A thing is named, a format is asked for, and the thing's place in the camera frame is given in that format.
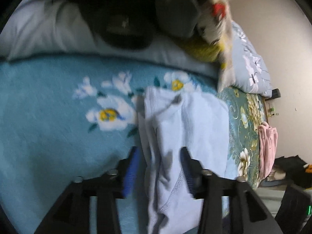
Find light blue shirt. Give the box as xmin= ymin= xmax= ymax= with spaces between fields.
xmin=139 ymin=87 xmax=230 ymax=233

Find hanging dark clothes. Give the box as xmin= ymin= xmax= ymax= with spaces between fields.
xmin=264 ymin=155 xmax=311 ymax=189

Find pink folded garment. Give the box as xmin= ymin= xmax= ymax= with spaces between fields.
xmin=258 ymin=121 xmax=278 ymax=180

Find green floral bed sheet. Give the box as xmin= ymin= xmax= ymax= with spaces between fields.
xmin=217 ymin=87 xmax=267 ymax=189

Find teal floral blanket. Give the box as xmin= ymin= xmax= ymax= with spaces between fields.
xmin=1 ymin=56 xmax=216 ymax=233

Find blue floral quilt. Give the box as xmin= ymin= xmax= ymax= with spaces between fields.
xmin=232 ymin=22 xmax=272 ymax=98

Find beige patterned cloth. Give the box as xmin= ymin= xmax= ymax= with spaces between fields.
xmin=197 ymin=0 xmax=235 ymax=92

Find black garment pile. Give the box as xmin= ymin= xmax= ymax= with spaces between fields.
xmin=66 ymin=0 xmax=206 ymax=50

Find white pillow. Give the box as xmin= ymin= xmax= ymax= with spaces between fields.
xmin=1 ymin=0 xmax=218 ymax=78

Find black speaker on wall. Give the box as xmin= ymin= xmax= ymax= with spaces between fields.
xmin=271 ymin=88 xmax=281 ymax=99

